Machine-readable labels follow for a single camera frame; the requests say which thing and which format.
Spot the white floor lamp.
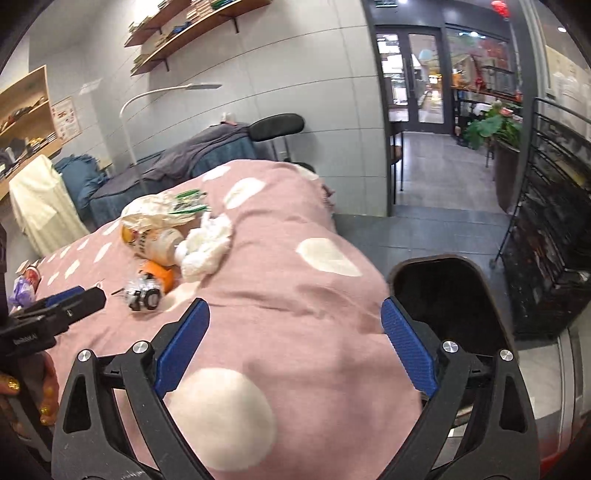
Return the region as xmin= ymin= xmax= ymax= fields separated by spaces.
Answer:
xmin=119 ymin=82 xmax=223 ymax=195

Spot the grey blanket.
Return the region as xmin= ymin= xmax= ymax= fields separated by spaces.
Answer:
xmin=90 ymin=122 xmax=252 ymax=199

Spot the blue cloth pile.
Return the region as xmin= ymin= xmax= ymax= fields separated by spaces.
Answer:
xmin=53 ymin=154 xmax=112 ymax=222

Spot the row of books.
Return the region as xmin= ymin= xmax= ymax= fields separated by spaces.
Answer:
xmin=187 ymin=0 xmax=245 ymax=17

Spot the dark brown planter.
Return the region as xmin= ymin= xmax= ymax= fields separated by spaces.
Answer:
xmin=492 ymin=141 xmax=525 ymax=213

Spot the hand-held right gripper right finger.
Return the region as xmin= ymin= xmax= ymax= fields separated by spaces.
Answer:
xmin=379 ymin=298 xmax=541 ymax=480

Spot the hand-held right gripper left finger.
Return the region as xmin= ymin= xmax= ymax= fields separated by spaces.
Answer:
xmin=50 ymin=298 xmax=218 ymax=480

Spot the purple wrapper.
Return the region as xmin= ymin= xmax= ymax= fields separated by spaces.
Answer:
xmin=8 ymin=277 xmax=35 ymax=308

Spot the clear plastic packaging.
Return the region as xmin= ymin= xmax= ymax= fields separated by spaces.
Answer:
xmin=124 ymin=272 xmax=162 ymax=312

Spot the black metal rack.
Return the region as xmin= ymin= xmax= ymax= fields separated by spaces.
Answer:
xmin=492 ymin=97 xmax=591 ymax=340

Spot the green potted plant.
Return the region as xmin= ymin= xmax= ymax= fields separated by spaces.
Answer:
xmin=464 ymin=104 xmax=522 ymax=151

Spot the stack of folded clothes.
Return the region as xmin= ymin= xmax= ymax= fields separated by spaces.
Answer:
xmin=0 ymin=134 xmax=56 ymax=178

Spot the white cloth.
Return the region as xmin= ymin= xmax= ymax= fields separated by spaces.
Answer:
xmin=9 ymin=154 xmax=90 ymax=254

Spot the green printed snack wrapper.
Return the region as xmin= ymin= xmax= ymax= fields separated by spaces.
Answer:
xmin=171 ymin=188 xmax=211 ymax=217

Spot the white plastic bag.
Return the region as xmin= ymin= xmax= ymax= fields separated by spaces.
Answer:
xmin=121 ymin=191 xmax=208 ymax=232

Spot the glass door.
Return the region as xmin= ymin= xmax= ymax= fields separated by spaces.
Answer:
xmin=375 ymin=28 xmax=446 ymax=134

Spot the wall poster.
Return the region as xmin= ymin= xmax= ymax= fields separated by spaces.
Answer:
xmin=50 ymin=97 xmax=83 ymax=139

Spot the white tissue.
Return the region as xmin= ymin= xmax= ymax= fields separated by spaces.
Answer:
xmin=174 ymin=213 xmax=235 ymax=283

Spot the wooden wall shelf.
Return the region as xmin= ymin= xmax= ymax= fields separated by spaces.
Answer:
xmin=130 ymin=0 xmax=274 ymax=77
xmin=124 ymin=0 xmax=195 ymax=48

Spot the orange plastic cup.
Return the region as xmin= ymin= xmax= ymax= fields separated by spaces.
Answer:
xmin=141 ymin=261 xmax=176 ymax=294

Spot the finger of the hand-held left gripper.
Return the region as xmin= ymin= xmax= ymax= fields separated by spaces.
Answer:
xmin=18 ymin=287 xmax=108 ymax=333
xmin=28 ymin=285 xmax=88 ymax=317

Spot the person's left hand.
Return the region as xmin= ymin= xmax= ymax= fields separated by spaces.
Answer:
xmin=0 ymin=356 xmax=61 ymax=432

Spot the pink polka dot blanket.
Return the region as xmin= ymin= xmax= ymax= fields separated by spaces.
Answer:
xmin=34 ymin=159 xmax=423 ymax=480

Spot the black trash bin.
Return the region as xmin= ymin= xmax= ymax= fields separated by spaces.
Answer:
xmin=387 ymin=256 xmax=518 ymax=428

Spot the massage bed with blue skirt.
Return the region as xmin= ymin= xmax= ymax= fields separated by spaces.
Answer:
xmin=88 ymin=122 xmax=278 ymax=229

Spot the wooden cabinet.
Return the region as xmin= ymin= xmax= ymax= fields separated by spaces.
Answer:
xmin=0 ymin=65 xmax=63 ymax=199

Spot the beige bottle with orange cap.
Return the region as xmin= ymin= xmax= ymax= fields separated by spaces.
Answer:
xmin=121 ymin=223 xmax=185 ymax=267

